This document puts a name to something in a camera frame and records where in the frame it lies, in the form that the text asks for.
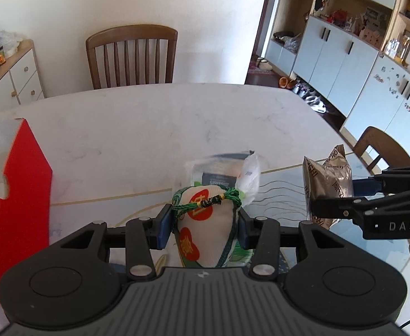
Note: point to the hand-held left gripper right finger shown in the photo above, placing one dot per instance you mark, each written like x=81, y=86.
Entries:
x=244, y=231

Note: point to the pale blue cabinet with stickers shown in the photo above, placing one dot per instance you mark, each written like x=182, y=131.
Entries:
x=383, y=112

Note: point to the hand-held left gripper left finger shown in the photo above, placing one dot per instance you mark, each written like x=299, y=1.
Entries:
x=164, y=227

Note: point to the tall pale blue cabinet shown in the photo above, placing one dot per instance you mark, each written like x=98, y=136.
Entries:
x=334, y=66

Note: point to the white drawer cabinet wooden top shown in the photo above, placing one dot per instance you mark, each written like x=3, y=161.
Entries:
x=23, y=77

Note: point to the white crumpled plastic bag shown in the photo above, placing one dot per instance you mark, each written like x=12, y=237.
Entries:
x=7, y=42

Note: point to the pair of beige slippers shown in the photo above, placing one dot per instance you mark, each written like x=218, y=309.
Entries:
x=263, y=63

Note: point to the crumpled clear plastic bag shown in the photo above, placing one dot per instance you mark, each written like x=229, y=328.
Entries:
x=292, y=43

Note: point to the red toy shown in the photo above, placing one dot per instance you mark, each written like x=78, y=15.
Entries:
x=339, y=17

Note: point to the low pale blue cabinet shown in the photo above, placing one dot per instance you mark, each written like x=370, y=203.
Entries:
x=280, y=56

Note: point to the silver foil snack packet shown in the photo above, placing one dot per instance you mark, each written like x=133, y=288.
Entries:
x=330, y=182

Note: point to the glass jar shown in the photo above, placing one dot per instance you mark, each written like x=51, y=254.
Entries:
x=405, y=47

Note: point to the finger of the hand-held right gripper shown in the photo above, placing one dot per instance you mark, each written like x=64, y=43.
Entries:
x=367, y=187
x=334, y=209

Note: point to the wooden slat-back chair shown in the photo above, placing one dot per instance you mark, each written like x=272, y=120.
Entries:
x=376, y=143
x=131, y=35

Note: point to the red cardboard box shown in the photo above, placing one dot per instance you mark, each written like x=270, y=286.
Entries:
x=26, y=189

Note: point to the pair of orange slippers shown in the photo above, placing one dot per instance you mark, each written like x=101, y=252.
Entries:
x=287, y=82

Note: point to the clear plastic bag dark card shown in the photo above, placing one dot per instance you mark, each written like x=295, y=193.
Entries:
x=226, y=169

